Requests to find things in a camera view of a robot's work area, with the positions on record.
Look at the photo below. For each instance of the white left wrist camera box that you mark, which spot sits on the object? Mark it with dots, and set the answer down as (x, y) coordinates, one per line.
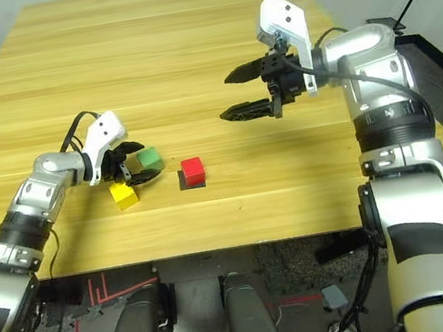
(102, 135)

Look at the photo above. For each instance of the red wooden block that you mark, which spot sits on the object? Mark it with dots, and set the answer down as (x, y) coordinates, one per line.
(193, 170)

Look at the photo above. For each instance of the yellow wooden block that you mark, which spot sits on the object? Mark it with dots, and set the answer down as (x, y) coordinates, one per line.
(126, 197)

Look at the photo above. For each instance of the red floor tape line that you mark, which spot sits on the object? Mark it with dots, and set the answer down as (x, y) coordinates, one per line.
(296, 300)

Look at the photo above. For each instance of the black square marker pad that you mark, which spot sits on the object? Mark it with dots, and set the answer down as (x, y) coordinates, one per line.
(181, 182)

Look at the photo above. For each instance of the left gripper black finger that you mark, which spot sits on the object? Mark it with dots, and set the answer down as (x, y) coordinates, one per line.
(130, 148)
(144, 177)

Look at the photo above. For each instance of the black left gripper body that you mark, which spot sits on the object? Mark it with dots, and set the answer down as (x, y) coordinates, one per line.
(115, 165)

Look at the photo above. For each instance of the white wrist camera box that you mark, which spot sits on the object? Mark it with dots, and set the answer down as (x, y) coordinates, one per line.
(102, 135)
(287, 18)

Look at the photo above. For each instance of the grey robot left leg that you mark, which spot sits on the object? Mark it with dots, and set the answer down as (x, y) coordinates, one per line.
(137, 329)

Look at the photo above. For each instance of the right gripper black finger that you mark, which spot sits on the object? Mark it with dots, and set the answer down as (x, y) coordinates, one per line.
(249, 112)
(247, 73)

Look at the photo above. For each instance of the green wooden block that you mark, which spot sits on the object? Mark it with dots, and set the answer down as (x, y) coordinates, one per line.
(148, 158)

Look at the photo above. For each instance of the black stand plate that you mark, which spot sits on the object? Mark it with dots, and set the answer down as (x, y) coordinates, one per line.
(373, 21)

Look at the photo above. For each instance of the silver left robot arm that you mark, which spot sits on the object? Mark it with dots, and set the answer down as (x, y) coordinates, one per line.
(30, 194)

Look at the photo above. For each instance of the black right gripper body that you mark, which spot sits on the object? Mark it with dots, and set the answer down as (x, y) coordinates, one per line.
(285, 79)

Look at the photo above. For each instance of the small grey floor pad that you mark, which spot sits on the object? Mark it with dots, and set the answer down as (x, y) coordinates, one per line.
(335, 297)

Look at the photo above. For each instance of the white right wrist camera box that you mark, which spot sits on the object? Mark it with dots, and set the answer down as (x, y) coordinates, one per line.
(287, 18)

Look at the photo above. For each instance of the grey robot right leg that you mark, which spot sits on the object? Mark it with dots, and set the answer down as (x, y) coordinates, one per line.
(250, 316)

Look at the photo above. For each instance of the white sneaker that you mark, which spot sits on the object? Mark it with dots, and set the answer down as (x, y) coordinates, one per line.
(335, 330)

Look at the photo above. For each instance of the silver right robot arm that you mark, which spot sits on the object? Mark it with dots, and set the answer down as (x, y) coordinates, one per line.
(406, 172)

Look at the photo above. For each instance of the speckled black floor mat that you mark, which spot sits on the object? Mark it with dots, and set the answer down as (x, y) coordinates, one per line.
(286, 265)

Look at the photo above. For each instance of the grey robot leg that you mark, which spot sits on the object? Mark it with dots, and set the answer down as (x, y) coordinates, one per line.
(137, 329)
(250, 316)

